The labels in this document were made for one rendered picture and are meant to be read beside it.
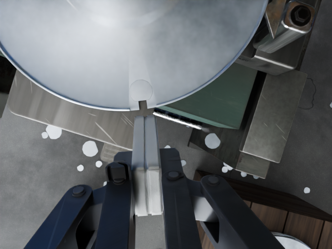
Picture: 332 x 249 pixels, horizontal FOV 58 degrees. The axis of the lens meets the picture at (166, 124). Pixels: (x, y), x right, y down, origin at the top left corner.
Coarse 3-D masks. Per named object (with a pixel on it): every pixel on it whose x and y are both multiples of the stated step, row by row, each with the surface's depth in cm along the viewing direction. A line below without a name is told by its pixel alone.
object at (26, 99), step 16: (16, 80) 29; (16, 96) 29; (32, 96) 29; (48, 96) 29; (16, 112) 29; (32, 112) 29; (48, 112) 29; (64, 112) 29; (80, 112) 29; (96, 112) 30; (112, 112) 30; (128, 112) 30; (144, 112) 30; (64, 128) 29; (80, 128) 29; (96, 128) 30; (112, 128) 30; (128, 128) 30; (112, 144) 30; (128, 144) 30
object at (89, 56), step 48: (0, 0) 29; (48, 0) 29; (96, 0) 28; (144, 0) 28; (192, 0) 29; (240, 0) 29; (0, 48) 28; (48, 48) 29; (96, 48) 29; (144, 48) 29; (192, 48) 29; (240, 48) 29; (96, 96) 29
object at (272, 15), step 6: (276, 0) 29; (282, 0) 29; (270, 6) 29; (276, 6) 29; (282, 6) 29; (270, 12) 29; (276, 12) 29; (282, 12) 29; (270, 18) 29; (276, 18) 29; (270, 24) 29; (276, 24) 29; (270, 30) 29; (276, 30) 29
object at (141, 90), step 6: (132, 84) 29; (138, 84) 29; (144, 84) 29; (132, 90) 29; (138, 90) 29; (144, 90) 29; (150, 90) 29; (132, 96) 29; (138, 96) 29; (144, 96) 29; (150, 96) 29
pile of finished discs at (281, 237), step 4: (272, 232) 73; (276, 232) 74; (276, 236) 71; (280, 236) 71; (284, 236) 72; (288, 236) 73; (292, 236) 74; (280, 240) 72; (284, 240) 72; (288, 240) 72; (292, 240) 72; (296, 240) 72; (284, 244) 72; (288, 244) 72; (292, 244) 72; (296, 244) 72; (300, 244) 72; (304, 244) 72; (288, 248) 72; (292, 248) 72; (296, 248) 72; (300, 248) 72; (304, 248) 72; (308, 248) 72
